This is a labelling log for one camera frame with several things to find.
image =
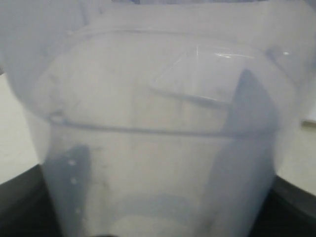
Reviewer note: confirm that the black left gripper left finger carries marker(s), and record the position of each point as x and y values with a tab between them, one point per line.
47	200

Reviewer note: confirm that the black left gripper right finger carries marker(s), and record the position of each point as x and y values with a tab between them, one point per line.
260	111

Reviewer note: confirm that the clear tall plastic container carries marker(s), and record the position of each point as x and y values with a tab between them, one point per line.
130	79

